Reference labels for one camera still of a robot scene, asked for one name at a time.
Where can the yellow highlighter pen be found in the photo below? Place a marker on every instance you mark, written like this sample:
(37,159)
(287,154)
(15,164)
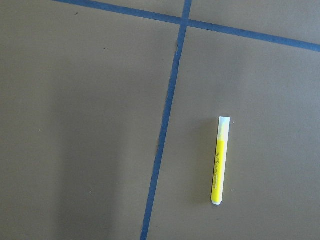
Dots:
(220,160)

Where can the blue tape strip crosswise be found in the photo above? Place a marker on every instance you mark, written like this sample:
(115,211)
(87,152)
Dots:
(195,24)

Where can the blue tape strip lengthwise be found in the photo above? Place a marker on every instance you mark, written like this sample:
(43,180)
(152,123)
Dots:
(165,120)

